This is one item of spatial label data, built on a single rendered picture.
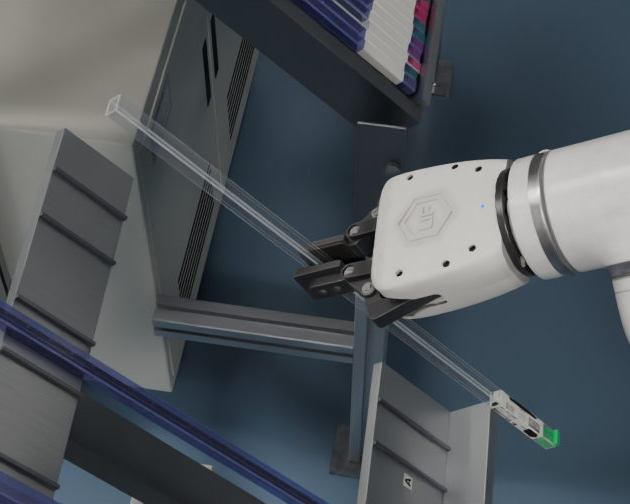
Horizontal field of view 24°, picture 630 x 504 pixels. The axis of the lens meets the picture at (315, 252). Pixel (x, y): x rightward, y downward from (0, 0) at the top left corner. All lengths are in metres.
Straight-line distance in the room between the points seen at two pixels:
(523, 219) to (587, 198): 0.04
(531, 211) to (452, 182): 0.08
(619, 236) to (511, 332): 1.32
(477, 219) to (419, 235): 0.04
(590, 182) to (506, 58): 1.67
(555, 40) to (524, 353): 0.66
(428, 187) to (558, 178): 0.11
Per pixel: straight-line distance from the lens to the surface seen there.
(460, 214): 0.98
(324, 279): 1.04
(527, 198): 0.95
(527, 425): 1.22
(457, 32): 2.63
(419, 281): 0.97
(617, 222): 0.93
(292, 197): 2.38
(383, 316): 1.00
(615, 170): 0.93
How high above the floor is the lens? 1.89
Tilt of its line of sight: 55 degrees down
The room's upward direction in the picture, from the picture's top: straight up
